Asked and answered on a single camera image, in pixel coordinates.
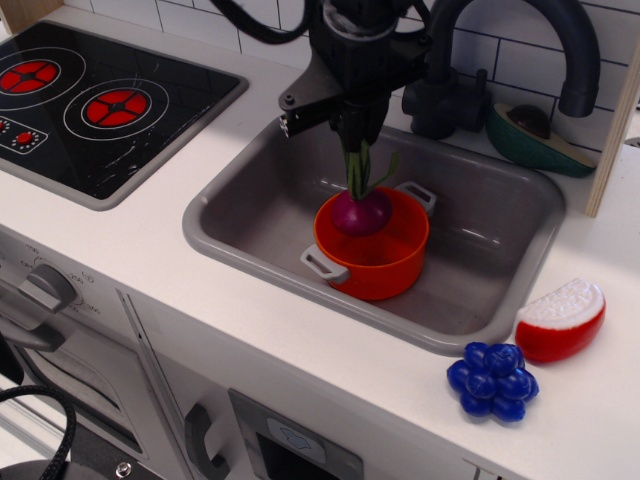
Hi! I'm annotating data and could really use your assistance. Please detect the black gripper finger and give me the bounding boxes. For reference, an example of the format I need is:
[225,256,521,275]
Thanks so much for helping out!
[362,93,390,145]
[329,101,364,151]

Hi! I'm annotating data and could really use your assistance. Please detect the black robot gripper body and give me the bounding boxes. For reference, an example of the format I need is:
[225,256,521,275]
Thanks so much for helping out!
[279,1,432,137]

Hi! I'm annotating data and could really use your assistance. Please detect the purple toy beet green leaves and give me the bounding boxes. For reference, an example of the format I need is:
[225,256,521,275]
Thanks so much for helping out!
[329,140,399,237]

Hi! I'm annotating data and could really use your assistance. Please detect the grey plastic sink basin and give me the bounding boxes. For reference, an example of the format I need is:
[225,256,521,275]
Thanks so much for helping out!
[183,122,565,356]

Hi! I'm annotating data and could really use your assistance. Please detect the dark grey toy faucet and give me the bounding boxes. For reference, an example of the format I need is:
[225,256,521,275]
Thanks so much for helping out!
[402,0,601,140]

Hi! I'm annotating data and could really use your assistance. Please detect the toy avocado half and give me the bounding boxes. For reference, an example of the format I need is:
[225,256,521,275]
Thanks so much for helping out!
[485,103,597,178]

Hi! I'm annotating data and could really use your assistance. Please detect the light wooden side panel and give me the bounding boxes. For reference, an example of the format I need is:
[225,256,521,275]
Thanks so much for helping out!
[584,29,639,218]

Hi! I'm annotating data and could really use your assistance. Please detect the black toy stovetop red burners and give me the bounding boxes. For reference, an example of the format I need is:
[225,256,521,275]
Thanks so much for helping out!
[1,22,249,211]

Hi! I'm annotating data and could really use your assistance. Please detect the red white toy fruit wedge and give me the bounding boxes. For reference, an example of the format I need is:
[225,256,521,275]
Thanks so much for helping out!
[515,278,606,363]

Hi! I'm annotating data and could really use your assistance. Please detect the blue toy grape bunch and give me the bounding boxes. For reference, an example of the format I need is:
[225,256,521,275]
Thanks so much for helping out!
[446,342,539,422]

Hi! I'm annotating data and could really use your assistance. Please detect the grey dishwasher control panel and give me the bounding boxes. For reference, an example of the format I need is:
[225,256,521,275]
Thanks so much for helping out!
[229,389,364,480]

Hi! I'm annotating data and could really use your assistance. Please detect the grey oven knob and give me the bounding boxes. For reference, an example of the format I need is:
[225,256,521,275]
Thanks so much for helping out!
[18,264,78,313]

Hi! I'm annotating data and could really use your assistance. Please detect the orange toy pot grey handles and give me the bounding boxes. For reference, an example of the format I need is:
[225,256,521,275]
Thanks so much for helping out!
[300,181,436,300]

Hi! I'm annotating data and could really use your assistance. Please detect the dark grey cabinet door handle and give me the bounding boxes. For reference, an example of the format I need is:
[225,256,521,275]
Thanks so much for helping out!
[184,404,230,480]

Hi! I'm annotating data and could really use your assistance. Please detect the grey oven door handle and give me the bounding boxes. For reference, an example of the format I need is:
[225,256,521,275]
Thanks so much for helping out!
[1,317,74,353]

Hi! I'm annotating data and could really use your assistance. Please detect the black braided cable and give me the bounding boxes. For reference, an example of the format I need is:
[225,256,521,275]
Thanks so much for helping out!
[0,385,77,480]

